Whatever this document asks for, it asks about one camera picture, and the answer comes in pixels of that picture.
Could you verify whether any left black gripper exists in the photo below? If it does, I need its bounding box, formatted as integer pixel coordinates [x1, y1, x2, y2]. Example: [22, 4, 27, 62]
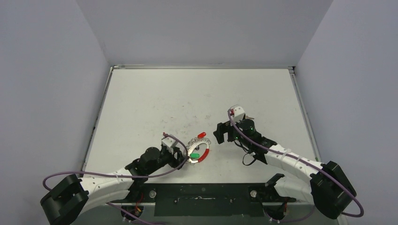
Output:
[147, 146, 189, 175]

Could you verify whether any key with green tag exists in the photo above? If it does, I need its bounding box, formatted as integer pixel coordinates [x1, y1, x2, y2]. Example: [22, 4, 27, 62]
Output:
[189, 153, 200, 160]

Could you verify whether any metal keyring with red handle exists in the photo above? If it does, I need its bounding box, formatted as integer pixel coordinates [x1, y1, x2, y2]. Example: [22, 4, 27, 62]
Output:
[187, 137, 211, 165]

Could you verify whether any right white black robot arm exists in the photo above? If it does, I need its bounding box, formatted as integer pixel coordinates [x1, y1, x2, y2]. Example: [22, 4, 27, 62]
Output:
[213, 119, 364, 219]

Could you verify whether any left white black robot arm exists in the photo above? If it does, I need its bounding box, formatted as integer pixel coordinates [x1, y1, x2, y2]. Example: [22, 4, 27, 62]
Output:
[40, 146, 187, 225]

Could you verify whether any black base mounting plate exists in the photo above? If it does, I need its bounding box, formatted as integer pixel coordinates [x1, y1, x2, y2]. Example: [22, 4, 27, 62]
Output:
[117, 183, 296, 217]

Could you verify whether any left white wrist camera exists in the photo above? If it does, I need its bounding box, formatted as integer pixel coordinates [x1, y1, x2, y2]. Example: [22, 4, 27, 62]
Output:
[161, 132, 177, 153]

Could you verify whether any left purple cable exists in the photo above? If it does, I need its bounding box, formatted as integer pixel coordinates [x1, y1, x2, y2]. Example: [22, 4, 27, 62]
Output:
[43, 133, 189, 225]

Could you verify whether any purple cable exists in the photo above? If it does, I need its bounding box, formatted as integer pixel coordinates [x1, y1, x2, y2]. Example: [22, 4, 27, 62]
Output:
[43, 133, 189, 225]
[227, 108, 364, 224]

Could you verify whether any aluminium frame rail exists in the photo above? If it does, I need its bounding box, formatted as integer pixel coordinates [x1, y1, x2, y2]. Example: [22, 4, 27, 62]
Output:
[335, 212, 349, 225]

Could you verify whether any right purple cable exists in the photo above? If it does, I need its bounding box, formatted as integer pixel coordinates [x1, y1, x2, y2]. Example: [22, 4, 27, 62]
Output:
[227, 108, 364, 224]

